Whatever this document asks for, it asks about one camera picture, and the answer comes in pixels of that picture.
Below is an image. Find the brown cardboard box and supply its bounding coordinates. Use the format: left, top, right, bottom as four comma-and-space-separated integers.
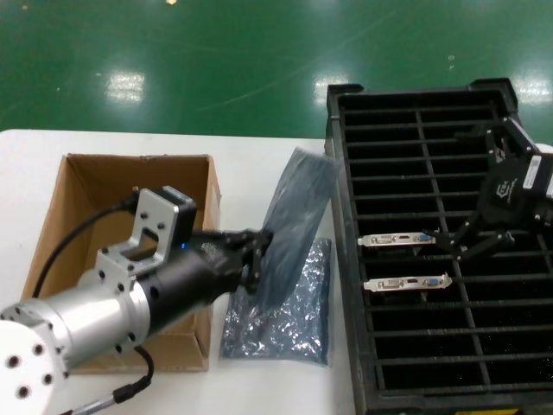
21, 151, 222, 374

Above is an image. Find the black slotted plastic container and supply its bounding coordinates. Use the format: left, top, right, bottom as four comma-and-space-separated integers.
323, 77, 553, 412

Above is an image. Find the black cable with metal plug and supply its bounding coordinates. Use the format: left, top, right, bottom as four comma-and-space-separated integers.
64, 345, 156, 415

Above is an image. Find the left wrist camera silver bracket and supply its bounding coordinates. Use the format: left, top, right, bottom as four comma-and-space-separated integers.
97, 185, 198, 278

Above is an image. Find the graphics card with silver bracket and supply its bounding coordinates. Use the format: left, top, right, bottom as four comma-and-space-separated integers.
362, 271, 454, 295
357, 231, 438, 254

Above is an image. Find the crinkled grey antistatic bag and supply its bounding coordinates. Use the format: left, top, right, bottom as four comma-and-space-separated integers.
248, 146, 342, 310

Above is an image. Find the right wrist camera with label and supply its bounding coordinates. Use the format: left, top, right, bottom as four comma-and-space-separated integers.
520, 153, 553, 202

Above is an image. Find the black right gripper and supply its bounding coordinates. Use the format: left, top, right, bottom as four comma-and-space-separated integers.
423, 124, 553, 263

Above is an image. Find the flat grey antistatic bag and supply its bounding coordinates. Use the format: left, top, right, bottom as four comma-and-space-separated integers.
219, 236, 334, 369

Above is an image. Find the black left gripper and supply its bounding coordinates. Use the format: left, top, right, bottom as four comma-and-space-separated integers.
149, 228, 276, 321

